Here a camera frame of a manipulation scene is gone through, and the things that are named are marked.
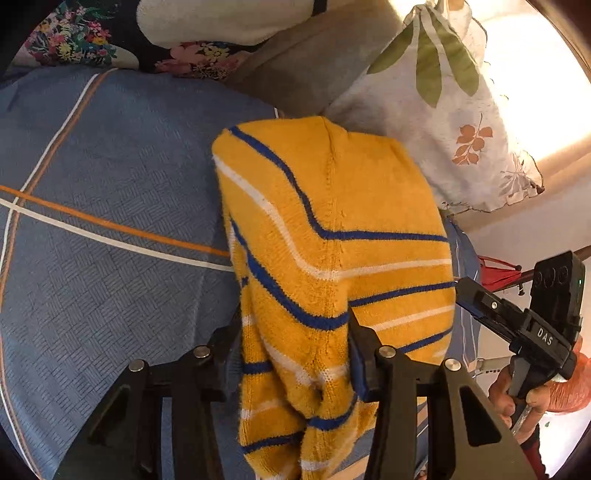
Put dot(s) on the dark metal rod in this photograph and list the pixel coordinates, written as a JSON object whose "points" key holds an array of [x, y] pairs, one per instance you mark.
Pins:
{"points": [[505, 280]]}

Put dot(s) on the beige cushion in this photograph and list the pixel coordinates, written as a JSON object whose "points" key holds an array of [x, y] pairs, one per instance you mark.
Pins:
{"points": [[300, 78]]}

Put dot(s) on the yellow striped knit sweater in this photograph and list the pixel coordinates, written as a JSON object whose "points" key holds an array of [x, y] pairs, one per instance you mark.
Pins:
{"points": [[346, 207]]}

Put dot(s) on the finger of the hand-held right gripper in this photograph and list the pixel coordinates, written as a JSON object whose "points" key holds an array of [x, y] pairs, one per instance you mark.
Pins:
{"points": [[475, 313], [494, 297]]}

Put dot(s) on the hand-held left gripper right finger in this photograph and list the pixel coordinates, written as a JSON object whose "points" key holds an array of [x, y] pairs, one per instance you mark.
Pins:
{"points": [[358, 374]]}

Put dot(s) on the blue patterned bed sheet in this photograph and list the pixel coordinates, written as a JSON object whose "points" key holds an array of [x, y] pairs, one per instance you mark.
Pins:
{"points": [[115, 286]]}

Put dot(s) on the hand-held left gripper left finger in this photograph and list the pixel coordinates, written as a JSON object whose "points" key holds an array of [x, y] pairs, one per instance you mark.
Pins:
{"points": [[217, 360]]}

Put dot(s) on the white leaf print pillow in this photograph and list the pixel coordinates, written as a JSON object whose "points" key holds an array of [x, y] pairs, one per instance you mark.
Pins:
{"points": [[415, 115]]}

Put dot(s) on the orange plastic bag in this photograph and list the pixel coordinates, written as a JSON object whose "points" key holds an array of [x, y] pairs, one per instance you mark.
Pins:
{"points": [[572, 387]]}

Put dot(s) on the person's right hand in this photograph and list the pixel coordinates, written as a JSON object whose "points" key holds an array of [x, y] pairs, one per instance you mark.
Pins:
{"points": [[501, 397]]}

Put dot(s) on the black and white floral pillow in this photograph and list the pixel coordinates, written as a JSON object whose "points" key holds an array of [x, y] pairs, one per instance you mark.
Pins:
{"points": [[207, 18]]}

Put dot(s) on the person's right forearm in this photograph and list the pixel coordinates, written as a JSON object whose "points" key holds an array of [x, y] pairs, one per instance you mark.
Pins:
{"points": [[533, 457]]}

